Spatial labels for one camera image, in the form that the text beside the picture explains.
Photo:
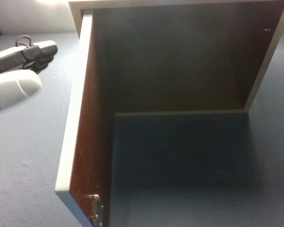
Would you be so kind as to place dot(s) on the grey table cloth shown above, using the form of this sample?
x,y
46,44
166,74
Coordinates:
x,y
26,153

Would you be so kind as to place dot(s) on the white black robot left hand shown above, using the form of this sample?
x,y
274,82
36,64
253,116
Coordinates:
x,y
16,85

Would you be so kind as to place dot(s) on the metal cabinet hinge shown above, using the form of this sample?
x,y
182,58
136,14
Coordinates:
x,y
96,209

